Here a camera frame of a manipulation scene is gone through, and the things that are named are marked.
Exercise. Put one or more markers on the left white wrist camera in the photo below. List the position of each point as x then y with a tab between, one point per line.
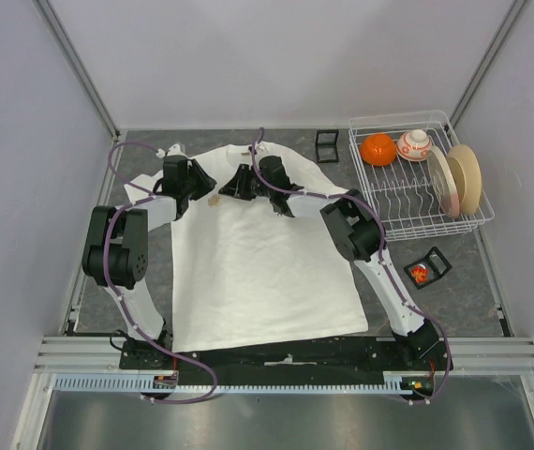
176	150

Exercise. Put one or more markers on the red orange brooch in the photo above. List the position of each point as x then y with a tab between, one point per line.
420	273

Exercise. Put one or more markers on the black square box near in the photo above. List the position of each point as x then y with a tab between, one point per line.
438	265

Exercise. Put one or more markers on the beige plate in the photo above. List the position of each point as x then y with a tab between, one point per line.
467	176

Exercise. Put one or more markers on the white plate pink rim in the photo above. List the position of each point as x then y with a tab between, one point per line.
442	182

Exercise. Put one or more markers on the white wire dish rack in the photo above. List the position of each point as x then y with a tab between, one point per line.
402	193

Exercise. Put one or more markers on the white bowl orange circles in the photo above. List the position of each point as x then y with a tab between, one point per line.
414	145

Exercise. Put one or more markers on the black square box far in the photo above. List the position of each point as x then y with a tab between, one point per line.
326	147

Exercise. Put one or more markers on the black square box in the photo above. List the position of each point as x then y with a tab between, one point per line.
438	265
326	147

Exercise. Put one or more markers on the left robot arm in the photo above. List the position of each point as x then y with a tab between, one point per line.
116	249

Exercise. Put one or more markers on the white t-shirt with flower print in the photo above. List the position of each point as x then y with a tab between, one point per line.
244	275

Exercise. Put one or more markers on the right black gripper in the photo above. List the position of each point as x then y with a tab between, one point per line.
237	185

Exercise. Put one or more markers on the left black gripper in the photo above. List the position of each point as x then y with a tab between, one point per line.
206	182

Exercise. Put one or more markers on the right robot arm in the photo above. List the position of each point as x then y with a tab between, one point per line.
359	238

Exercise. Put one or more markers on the small beige brooch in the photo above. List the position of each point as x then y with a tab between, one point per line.
212	201

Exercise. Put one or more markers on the light blue cable duct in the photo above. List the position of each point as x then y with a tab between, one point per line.
155	384

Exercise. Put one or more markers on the aluminium frame rail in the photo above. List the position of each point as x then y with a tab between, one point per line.
469	355

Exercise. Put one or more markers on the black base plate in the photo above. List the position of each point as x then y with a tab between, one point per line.
193	370

